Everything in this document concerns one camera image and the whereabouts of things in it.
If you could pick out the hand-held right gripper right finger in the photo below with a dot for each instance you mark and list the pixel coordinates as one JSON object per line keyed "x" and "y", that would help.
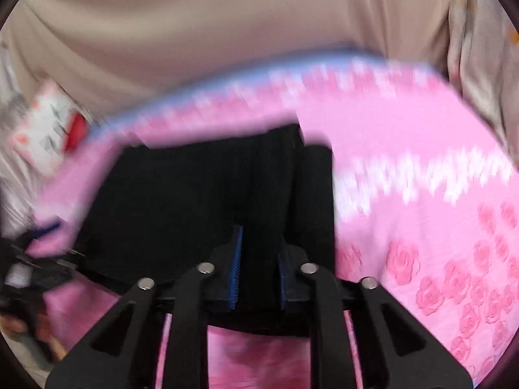
{"x": 284, "y": 279}

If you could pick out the white satin curtain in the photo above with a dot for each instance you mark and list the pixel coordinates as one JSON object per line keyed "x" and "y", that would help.
{"x": 16, "y": 150}

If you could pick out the cat face pillow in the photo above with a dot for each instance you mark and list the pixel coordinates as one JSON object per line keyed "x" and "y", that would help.
{"x": 44, "y": 129}

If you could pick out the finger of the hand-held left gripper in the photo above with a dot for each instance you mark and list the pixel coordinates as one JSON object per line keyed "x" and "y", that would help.
{"x": 48, "y": 227}

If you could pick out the beige draped cloth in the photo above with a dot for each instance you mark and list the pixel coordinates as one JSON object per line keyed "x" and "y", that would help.
{"x": 243, "y": 28}

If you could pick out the black pants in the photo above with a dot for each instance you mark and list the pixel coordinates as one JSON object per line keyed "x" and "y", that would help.
{"x": 182, "y": 202}

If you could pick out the pink floral bed sheet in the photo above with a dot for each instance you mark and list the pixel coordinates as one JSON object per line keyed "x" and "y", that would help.
{"x": 405, "y": 210}

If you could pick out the pale floral cloth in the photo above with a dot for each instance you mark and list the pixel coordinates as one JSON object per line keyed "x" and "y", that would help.
{"x": 486, "y": 56}

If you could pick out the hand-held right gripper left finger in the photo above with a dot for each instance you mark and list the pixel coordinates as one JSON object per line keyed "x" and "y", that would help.
{"x": 237, "y": 263}

